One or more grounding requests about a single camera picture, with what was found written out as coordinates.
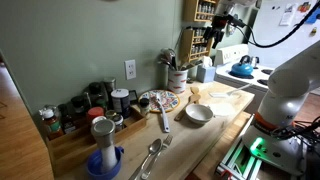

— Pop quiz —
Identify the wooden wall spice rack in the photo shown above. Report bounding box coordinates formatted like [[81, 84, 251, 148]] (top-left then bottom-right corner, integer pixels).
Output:
[[182, 0, 219, 24], [179, 26, 214, 64]]

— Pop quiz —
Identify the steel lid jar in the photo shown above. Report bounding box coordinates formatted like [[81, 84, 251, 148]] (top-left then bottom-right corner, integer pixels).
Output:
[[102, 77, 117, 101]]

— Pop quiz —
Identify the wooden spatula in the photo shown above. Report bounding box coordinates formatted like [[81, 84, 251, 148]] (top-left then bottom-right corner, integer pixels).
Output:
[[189, 85, 201, 96]]

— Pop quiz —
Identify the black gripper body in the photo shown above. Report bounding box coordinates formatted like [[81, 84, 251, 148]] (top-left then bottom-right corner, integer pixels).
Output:
[[210, 13, 234, 33]]

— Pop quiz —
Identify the steel top salt cellar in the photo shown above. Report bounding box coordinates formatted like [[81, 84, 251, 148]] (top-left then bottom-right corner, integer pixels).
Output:
[[90, 118, 119, 174]]

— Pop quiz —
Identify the metal fork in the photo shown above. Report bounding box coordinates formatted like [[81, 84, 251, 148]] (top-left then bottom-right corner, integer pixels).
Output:
[[140, 134, 174, 180]]

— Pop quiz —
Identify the wooden spoon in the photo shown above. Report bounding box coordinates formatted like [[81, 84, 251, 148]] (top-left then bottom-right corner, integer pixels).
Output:
[[173, 93, 202, 122]]

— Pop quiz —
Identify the dark canister with white lid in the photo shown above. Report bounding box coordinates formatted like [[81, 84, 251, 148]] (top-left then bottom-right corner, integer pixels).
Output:
[[110, 88, 132, 119]]

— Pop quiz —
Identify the jar with printed dark lid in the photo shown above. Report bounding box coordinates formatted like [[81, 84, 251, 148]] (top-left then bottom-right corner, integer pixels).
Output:
[[111, 114, 125, 133]]

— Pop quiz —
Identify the red lid spice jar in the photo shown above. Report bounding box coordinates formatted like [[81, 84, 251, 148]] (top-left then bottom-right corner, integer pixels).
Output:
[[86, 106, 105, 124]]

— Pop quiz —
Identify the small black frame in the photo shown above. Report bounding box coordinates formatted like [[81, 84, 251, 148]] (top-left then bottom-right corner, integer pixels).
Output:
[[128, 89, 139, 105]]

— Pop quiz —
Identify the white refrigerator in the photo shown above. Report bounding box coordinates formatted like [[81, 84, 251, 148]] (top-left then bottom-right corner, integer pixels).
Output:
[[248, 0, 320, 69]]

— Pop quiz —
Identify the blue tissue box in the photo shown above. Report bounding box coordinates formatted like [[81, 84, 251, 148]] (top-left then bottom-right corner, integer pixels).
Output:
[[195, 55, 217, 84]]

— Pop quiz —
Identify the white crock with red fish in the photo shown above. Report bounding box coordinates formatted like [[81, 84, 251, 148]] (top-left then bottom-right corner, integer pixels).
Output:
[[167, 68, 189, 95]]

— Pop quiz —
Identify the steel ladle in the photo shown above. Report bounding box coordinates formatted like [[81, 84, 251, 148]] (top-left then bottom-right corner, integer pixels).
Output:
[[161, 48, 178, 71]]

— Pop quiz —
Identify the white handled brush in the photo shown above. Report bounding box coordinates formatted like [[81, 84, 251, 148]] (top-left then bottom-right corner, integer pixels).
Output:
[[154, 93, 171, 134]]

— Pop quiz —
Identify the black base cable bundle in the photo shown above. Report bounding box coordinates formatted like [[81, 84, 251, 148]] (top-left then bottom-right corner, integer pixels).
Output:
[[271, 116, 320, 141]]

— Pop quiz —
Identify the black lid spice jar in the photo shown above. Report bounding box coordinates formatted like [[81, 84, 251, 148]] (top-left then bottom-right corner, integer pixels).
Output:
[[70, 95, 87, 118]]

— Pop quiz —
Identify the blue plastic cup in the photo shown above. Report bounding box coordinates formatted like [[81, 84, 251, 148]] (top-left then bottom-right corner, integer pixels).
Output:
[[86, 145, 125, 180]]

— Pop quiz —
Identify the dark sauce bottle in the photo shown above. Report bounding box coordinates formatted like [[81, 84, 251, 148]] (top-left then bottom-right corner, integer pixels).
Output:
[[58, 103, 77, 134]]

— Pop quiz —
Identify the hot sauce bottle green label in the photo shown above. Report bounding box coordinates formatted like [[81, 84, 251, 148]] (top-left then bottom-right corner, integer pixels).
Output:
[[39, 105, 65, 140]]

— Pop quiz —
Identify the small black lid jar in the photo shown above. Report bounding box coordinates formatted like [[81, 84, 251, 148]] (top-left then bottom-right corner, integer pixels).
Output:
[[139, 97, 151, 118]]

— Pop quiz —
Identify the white wall outlet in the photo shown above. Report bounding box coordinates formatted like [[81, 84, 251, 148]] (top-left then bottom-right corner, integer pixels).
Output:
[[124, 59, 138, 81]]

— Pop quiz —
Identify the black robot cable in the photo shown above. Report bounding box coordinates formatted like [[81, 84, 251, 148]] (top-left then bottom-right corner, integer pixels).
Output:
[[229, 0, 320, 49]]

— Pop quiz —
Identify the white stove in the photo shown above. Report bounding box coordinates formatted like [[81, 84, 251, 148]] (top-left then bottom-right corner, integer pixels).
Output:
[[213, 44, 278, 114]]

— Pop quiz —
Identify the tall dark jar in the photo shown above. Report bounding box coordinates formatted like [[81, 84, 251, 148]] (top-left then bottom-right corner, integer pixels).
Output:
[[87, 81, 105, 108]]

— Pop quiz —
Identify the gold lid jar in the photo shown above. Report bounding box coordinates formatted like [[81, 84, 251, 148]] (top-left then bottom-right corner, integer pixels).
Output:
[[104, 109, 118, 120]]

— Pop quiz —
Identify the blue kettle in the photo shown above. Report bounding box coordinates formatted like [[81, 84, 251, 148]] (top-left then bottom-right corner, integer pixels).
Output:
[[229, 54, 255, 78]]

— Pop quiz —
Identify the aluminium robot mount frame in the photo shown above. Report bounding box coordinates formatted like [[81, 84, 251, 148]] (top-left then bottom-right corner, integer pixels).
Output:
[[214, 116, 320, 180]]

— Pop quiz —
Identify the colourful decorated ceramic plate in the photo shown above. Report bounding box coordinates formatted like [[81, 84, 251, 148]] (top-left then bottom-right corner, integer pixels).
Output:
[[138, 89, 181, 114]]

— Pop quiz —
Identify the white ceramic bowl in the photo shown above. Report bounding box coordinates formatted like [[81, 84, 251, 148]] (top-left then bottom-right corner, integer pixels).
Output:
[[185, 103, 214, 126]]

